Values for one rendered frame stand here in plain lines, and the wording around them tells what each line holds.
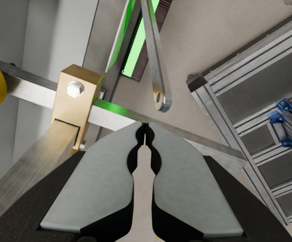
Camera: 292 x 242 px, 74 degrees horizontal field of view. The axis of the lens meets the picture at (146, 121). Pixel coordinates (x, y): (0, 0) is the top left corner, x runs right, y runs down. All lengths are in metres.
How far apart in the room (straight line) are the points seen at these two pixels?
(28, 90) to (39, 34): 0.26
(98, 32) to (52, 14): 0.15
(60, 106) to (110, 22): 0.20
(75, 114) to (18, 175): 0.11
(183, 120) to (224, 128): 0.30
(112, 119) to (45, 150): 0.10
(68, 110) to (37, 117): 0.35
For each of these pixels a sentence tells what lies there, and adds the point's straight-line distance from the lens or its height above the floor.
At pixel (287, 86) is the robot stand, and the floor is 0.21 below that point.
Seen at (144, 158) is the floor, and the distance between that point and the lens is 1.43.
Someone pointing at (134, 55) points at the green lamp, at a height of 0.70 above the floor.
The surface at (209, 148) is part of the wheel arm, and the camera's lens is 0.33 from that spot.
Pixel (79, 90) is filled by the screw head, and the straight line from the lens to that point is 0.27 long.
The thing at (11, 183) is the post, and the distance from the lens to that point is 0.22.
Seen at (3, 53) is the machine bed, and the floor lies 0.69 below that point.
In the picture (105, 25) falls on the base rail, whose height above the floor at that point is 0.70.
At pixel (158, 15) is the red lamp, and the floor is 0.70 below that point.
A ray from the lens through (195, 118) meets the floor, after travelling 1.29.
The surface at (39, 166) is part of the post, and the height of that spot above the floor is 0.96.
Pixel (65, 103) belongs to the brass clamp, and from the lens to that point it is 0.29.
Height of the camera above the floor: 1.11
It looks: 62 degrees down
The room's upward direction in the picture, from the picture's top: 178 degrees counter-clockwise
